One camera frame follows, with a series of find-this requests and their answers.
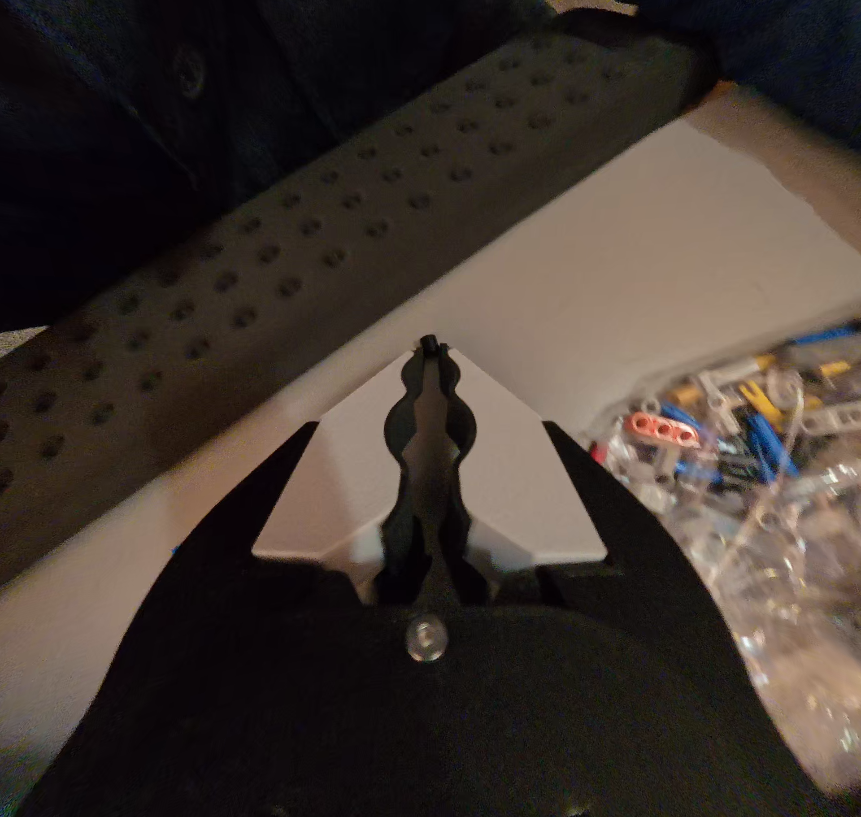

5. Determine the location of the person's left forearm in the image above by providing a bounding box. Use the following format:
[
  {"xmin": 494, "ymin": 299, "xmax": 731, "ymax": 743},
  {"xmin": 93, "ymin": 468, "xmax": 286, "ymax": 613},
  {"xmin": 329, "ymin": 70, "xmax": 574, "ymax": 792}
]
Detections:
[{"xmin": 591, "ymin": 0, "xmax": 861, "ymax": 153}]

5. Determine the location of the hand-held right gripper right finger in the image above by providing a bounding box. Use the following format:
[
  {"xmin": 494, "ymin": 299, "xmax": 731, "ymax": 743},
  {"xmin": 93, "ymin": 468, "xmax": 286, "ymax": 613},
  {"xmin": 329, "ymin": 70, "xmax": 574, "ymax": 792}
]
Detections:
[{"xmin": 439, "ymin": 346, "xmax": 610, "ymax": 606}]

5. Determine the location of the person's navy jacket torso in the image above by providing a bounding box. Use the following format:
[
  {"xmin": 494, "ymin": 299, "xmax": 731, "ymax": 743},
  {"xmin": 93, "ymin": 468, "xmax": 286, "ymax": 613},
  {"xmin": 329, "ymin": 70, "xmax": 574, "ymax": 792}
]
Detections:
[{"xmin": 0, "ymin": 0, "xmax": 559, "ymax": 334}]

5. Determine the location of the clear plastic lego parts bag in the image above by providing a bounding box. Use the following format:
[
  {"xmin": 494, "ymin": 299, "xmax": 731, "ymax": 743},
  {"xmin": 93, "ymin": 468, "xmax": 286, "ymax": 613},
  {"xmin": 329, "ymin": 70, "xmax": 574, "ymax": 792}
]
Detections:
[{"xmin": 585, "ymin": 319, "xmax": 861, "ymax": 798}]

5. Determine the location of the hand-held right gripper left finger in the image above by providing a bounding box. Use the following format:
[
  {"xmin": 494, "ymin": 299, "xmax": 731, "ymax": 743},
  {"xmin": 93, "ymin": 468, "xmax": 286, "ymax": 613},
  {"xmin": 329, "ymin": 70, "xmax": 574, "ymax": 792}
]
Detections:
[{"xmin": 252, "ymin": 348, "xmax": 433, "ymax": 606}]

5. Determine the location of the black perforated table edge pad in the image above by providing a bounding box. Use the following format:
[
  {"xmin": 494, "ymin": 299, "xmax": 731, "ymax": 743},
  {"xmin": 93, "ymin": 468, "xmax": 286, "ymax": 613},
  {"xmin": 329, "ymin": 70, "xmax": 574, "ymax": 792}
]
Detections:
[{"xmin": 0, "ymin": 29, "xmax": 709, "ymax": 586}]

